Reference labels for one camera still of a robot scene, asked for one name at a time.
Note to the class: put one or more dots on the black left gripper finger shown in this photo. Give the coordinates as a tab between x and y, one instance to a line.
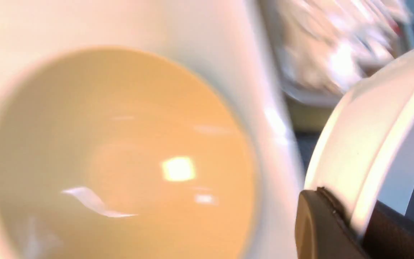
321	231

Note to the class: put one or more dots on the white square dish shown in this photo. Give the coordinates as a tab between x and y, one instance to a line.
365	152

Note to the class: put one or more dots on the beige bowl in tub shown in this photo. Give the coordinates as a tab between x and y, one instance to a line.
121	154

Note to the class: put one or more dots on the grey spoon bin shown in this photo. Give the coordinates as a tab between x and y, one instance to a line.
274	28

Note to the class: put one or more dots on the pile of white spoons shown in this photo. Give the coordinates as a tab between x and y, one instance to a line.
330	45

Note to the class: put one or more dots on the large white plastic tub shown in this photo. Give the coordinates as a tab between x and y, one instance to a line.
223	42

